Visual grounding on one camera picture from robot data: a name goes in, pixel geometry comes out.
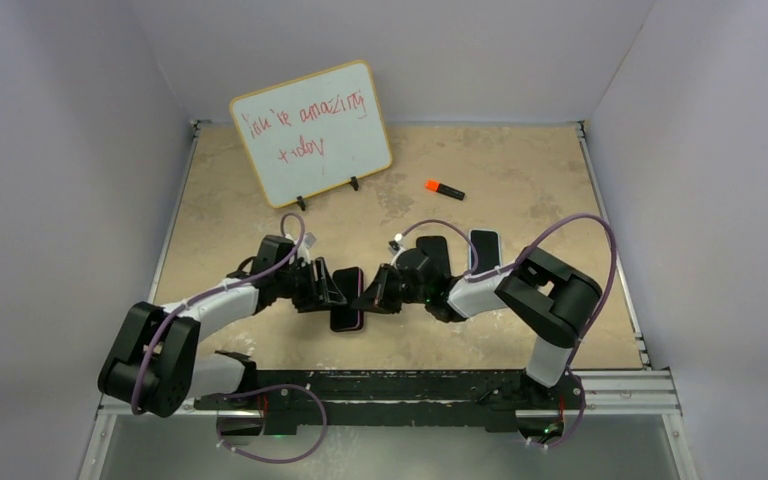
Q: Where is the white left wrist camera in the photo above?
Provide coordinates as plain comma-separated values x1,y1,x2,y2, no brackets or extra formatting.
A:
301,232,317,250

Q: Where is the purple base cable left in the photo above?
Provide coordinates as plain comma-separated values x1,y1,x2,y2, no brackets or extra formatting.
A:
215,384,329,465

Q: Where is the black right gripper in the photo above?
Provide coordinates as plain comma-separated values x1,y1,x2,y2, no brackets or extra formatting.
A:
354,264,428,315

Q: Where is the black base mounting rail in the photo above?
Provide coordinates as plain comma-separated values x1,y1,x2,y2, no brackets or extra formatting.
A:
194,369,586,440

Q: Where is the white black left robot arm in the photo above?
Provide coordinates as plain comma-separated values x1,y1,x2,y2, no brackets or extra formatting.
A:
97,235,349,417

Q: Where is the purple edged smartphone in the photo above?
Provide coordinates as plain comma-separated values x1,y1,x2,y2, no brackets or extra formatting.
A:
329,267,365,333

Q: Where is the orange capped black marker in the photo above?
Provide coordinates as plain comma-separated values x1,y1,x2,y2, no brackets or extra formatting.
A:
425,180,466,201

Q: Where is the aluminium frame rail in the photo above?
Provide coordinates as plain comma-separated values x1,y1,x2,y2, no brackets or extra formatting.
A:
578,370,680,415

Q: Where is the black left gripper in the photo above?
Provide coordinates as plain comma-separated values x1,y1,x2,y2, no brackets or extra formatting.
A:
275,258,344,313

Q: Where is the light blue phone case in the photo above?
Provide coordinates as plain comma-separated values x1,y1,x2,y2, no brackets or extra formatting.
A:
467,228,506,274

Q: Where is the yellow framed whiteboard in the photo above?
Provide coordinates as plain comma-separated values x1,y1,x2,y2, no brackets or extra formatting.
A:
229,60,393,208

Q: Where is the black phone case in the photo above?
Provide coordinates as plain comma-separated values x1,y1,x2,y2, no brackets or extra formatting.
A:
416,235,452,277

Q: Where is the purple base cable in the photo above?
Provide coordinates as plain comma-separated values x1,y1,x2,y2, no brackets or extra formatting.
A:
215,384,329,465
524,370,589,452

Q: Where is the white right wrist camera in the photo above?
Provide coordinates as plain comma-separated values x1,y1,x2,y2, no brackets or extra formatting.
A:
388,233,403,255

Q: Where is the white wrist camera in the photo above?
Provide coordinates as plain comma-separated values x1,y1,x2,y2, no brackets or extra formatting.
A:
301,232,317,250
388,233,403,255

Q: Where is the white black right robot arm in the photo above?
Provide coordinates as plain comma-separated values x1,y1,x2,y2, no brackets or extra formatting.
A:
351,248,603,407

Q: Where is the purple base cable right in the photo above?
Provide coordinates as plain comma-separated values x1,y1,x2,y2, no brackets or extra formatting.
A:
524,370,589,452

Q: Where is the black smartphone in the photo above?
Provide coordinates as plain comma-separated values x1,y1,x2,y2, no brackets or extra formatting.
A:
470,231,502,272

